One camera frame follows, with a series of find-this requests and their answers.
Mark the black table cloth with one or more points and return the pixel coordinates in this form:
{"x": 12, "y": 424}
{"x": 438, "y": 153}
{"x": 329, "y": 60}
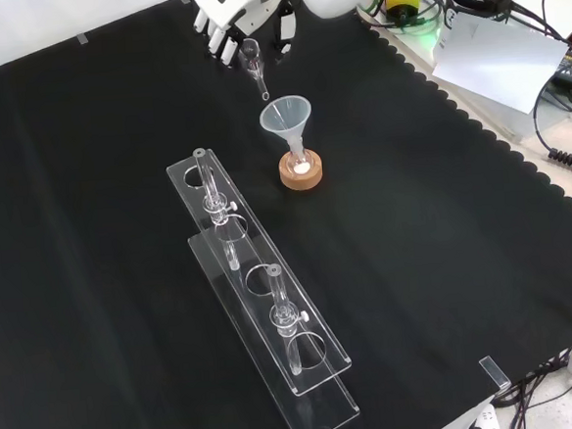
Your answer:
{"x": 119, "y": 211}

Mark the translucent plastic funnel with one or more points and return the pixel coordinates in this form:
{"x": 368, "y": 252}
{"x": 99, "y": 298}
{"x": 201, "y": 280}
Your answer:
{"x": 286, "y": 116}

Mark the white power strip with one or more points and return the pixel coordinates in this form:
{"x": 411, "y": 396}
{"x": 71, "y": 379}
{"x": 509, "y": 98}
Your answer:
{"x": 483, "y": 421}

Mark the small round-bottom glass flask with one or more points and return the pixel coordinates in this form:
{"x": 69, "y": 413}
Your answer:
{"x": 300, "y": 165}

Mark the pale board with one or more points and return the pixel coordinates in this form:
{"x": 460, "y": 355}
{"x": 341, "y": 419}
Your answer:
{"x": 496, "y": 57}

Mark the clear cloth clip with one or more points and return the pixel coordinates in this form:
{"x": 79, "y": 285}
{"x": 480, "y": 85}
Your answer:
{"x": 493, "y": 373}

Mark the clear acrylic funnel stand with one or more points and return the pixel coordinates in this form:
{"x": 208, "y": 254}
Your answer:
{"x": 262, "y": 299}

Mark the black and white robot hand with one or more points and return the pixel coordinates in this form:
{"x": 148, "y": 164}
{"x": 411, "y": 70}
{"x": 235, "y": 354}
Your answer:
{"x": 232, "y": 7}

